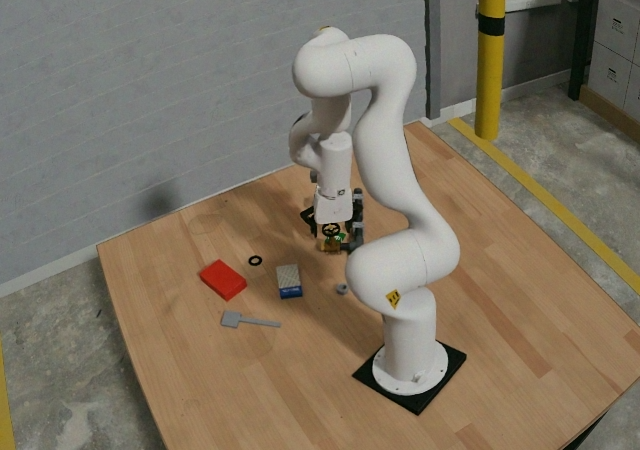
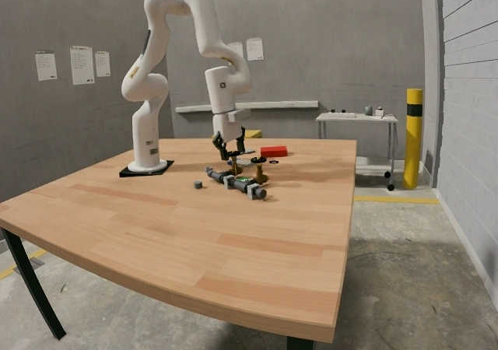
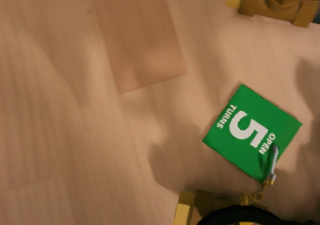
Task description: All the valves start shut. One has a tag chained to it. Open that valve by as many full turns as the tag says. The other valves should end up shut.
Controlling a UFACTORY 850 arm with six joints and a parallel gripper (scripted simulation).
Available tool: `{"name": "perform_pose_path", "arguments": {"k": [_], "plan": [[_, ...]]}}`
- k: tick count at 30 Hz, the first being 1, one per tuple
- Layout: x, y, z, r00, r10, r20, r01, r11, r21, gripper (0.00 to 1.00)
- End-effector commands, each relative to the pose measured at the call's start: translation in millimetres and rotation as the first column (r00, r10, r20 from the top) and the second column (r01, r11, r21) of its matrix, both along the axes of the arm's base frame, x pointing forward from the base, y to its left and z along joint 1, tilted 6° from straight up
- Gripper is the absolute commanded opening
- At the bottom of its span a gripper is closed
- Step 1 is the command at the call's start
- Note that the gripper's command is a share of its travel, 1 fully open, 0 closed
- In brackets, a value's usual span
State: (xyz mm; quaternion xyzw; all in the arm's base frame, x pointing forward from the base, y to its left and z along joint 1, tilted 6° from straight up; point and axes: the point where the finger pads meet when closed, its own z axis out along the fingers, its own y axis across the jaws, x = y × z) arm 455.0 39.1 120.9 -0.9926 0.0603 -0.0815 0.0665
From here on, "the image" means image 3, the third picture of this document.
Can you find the dark grey pipe with metal clamp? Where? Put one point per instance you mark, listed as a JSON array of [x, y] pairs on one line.
[[203, 209]]

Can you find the green tag with chain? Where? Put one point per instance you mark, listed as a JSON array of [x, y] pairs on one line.
[[244, 133]]

